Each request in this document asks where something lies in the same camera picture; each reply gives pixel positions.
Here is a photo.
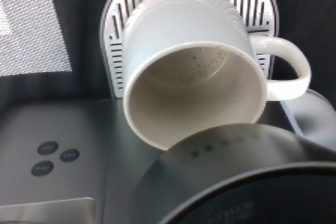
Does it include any grey pod coffee machine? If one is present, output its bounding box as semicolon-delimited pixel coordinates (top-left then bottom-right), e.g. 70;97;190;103
0;0;336;224

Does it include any white ceramic mug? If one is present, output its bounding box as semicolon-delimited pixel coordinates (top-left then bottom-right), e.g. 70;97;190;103
122;0;311;150

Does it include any grey woven placemat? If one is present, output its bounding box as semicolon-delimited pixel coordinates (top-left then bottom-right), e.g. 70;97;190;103
0;0;71;77

